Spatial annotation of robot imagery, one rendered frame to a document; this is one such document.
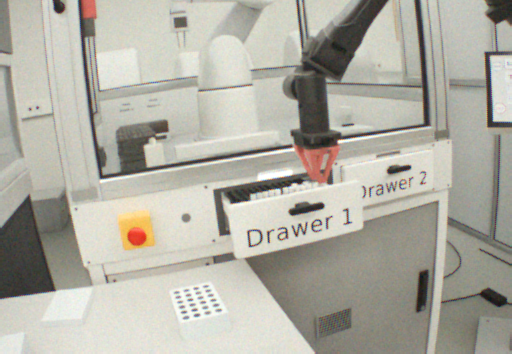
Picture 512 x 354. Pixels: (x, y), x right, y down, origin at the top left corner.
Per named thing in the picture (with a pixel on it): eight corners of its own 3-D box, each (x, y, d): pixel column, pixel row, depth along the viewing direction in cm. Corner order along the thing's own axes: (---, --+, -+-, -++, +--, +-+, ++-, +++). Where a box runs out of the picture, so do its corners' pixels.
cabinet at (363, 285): (435, 387, 132) (455, 186, 115) (161, 482, 104) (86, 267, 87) (328, 287, 221) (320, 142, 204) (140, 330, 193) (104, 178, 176)
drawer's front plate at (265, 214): (363, 228, 90) (362, 180, 88) (235, 259, 82) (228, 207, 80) (359, 226, 92) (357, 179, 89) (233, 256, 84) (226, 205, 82)
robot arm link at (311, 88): (300, 72, 74) (330, 70, 75) (289, 71, 81) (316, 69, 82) (304, 110, 76) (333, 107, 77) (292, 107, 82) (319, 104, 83)
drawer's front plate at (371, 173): (433, 188, 110) (433, 150, 108) (346, 211, 103) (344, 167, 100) (429, 187, 112) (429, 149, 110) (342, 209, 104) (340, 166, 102)
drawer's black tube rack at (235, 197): (320, 214, 97) (319, 187, 96) (248, 230, 93) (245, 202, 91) (286, 191, 118) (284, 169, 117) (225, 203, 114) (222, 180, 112)
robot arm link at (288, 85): (315, 34, 74) (352, 57, 77) (295, 38, 85) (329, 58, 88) (286, 90, 75) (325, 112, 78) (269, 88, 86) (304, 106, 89)
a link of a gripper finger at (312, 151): (326, 174, 86) (323, 129, 84) (343, 183, 80) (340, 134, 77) (295, 180, 84) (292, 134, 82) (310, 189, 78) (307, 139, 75)
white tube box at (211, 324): (231, 330, 67) (228, 312, 67) (183, 341, 65) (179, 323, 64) (213, 297, 79) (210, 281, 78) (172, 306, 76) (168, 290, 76)
